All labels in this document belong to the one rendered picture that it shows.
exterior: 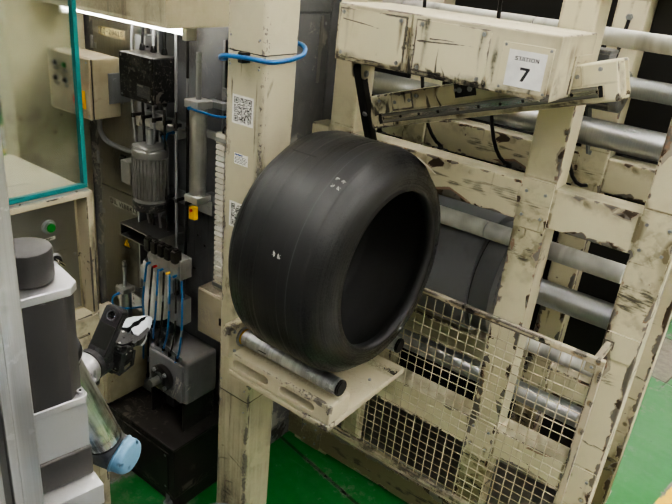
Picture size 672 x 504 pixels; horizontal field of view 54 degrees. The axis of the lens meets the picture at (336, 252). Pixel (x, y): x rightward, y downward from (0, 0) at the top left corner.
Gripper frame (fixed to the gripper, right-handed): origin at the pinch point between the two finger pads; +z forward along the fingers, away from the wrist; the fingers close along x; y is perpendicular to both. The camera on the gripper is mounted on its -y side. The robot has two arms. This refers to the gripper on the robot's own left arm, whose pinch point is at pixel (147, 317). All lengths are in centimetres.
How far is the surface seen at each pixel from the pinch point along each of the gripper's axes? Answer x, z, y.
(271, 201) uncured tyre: 19.9, 13.8, -33.9
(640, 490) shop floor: 156, 133, 86
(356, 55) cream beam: 18, 56, -62
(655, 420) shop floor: 165, 188, 85
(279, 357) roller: 27.5, 21.5, 11.7
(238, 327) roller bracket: 12.7, 25.2, 11.0
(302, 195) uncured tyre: 26.7, 14.4, -37.8
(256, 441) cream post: 21, 38, 60
